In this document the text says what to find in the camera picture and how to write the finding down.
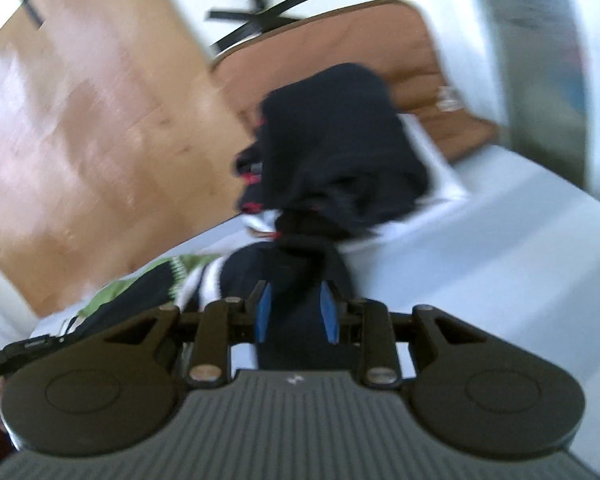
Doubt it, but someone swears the black tape cross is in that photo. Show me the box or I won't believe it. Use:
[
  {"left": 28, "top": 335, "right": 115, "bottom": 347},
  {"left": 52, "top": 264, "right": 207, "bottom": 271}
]
[{"left": 205, "top": 0, "right": 354, "bottom": 57}]

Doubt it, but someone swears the brown mat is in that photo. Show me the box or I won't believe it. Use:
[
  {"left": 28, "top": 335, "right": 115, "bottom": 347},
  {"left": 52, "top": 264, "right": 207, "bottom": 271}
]
[{"left": 211, "top": 0, "right": 502, "bottom": 162}]

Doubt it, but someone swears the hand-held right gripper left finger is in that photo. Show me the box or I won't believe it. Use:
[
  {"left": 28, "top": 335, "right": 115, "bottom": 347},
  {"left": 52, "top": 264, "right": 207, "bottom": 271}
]
[{"left": 102, "top": 280, "right": 273, "bottom": 389}]

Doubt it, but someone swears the black green-lined garment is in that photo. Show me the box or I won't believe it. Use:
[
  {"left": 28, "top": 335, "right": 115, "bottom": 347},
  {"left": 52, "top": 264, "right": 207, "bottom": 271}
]
[{"left": 72, "top": 209, "right": 357, "bottom": 372}]

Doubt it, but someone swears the grey striped bed sheet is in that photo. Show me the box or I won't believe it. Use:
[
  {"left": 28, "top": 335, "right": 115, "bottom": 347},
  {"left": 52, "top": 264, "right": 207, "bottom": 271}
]
[{"left": 0, "top": 144, "right": 600, "bottom": 480}]

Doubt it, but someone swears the wood-grain wall sheet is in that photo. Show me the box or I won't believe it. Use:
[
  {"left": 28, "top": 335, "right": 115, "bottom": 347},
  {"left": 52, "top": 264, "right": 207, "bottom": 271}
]
[{"left": 0, "top": 0, "right": 262, "bottom": 319}]

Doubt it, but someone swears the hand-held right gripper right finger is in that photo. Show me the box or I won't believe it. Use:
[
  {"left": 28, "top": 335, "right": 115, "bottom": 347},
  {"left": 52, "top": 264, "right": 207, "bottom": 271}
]
[{"left": 320, "top": 280, "right": 487, "bottom": 389}]

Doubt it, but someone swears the black red printed garment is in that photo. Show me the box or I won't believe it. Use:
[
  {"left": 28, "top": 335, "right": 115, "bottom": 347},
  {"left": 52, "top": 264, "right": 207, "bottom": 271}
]
[{"left": 232, "top": 114, "right": 283, "bottom": 217}]

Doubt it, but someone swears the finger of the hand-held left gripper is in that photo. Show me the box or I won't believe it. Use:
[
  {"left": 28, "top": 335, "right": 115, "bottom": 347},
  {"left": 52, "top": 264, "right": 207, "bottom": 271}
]
[{"left": 0, "top": 320, "right": 71, "bottom": 377}]

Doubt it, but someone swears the white garment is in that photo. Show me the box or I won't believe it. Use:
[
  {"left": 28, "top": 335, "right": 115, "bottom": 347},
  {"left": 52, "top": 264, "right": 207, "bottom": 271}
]
[{"left": 244, "top": 112, "right": 469, "bottom": 257}]

